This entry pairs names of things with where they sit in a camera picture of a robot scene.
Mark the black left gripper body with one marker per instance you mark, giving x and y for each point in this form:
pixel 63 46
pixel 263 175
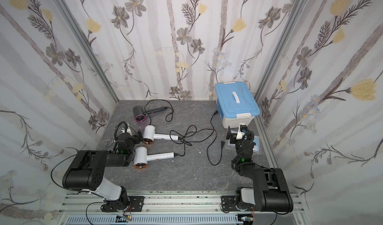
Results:
pixel 131 139

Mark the white hair dryer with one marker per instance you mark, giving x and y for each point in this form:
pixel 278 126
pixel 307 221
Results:
pixel 142 157
pixel 150 135

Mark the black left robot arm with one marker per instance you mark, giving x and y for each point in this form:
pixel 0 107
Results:
pixel 86 172

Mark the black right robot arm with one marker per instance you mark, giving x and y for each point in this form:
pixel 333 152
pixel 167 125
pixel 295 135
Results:
pixel 269 191

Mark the dark grey pink hair dryer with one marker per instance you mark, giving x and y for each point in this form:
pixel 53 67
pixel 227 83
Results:
pixel 140 114

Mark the bag of blue face masks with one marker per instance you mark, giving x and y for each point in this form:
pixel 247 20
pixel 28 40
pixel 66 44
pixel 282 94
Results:
pixel 230 144

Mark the metal tongs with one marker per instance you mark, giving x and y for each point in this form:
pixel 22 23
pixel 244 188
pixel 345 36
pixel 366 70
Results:
pixel 109 145

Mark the blue lid storage box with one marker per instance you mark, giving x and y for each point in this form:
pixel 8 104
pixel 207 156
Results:
pixel 235 104

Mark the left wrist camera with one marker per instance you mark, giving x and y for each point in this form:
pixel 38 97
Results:
pixel 122 127

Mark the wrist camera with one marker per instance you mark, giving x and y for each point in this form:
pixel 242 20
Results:
pixel 122 127
pixel 242 131

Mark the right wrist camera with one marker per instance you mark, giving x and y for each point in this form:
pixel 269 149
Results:
pixel 242 131

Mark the aluminium mounting rail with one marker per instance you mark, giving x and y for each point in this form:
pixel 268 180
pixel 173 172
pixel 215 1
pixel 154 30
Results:
pixel 174 208

